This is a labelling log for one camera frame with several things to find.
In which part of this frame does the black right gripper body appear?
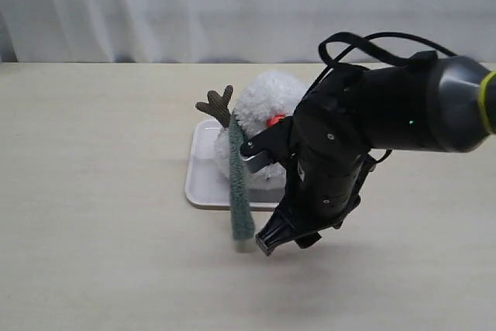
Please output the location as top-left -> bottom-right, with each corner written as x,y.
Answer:
281,113 -> 377,249

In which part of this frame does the white plush snowman toy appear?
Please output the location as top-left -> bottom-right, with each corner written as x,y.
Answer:
195,71 -> 307,178

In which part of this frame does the green knitted scarf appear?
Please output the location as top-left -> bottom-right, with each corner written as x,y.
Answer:
229,114 -> 255,253

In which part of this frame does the white plastic tray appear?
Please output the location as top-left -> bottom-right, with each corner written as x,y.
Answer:
184,119 -> 285,211

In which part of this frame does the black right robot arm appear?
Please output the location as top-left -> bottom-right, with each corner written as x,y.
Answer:
240,51 -> 495,254

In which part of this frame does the white backdrop curtain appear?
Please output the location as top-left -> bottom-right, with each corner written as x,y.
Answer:
1,0 -> 495,63

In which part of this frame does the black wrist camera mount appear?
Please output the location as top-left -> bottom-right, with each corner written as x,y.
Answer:
255,197 -> 322,257

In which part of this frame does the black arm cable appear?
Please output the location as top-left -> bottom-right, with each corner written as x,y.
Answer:
318,31 -> 458,76

